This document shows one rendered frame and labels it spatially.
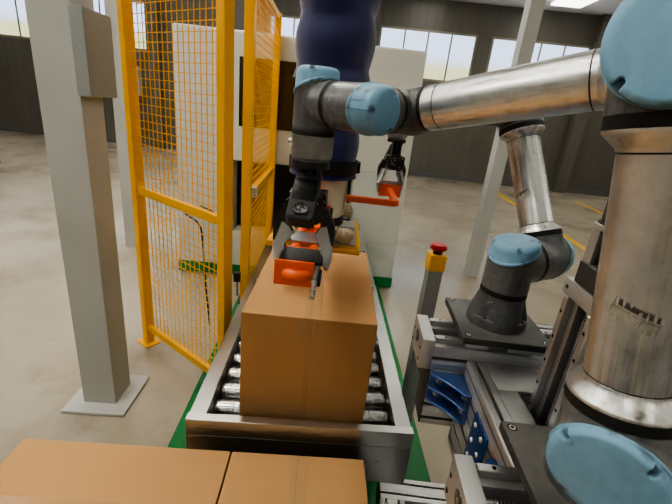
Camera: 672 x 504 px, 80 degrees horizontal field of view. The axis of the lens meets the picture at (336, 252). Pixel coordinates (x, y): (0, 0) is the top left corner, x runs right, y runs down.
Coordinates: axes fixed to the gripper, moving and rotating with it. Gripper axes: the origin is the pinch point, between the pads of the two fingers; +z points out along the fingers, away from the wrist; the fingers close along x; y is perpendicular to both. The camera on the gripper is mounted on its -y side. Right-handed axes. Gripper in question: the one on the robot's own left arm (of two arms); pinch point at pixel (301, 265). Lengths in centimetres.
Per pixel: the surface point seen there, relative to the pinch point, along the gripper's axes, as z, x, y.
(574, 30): -235, -479, 976
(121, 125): 10, 200, 293
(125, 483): 70, 42, 3
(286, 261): -2.0, 2.4, -3.7
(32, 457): 70, 71, 8
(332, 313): 29.2, -7.1, 34.4
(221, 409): 71, 26, 34
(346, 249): 11.8, -9.1, 43.8
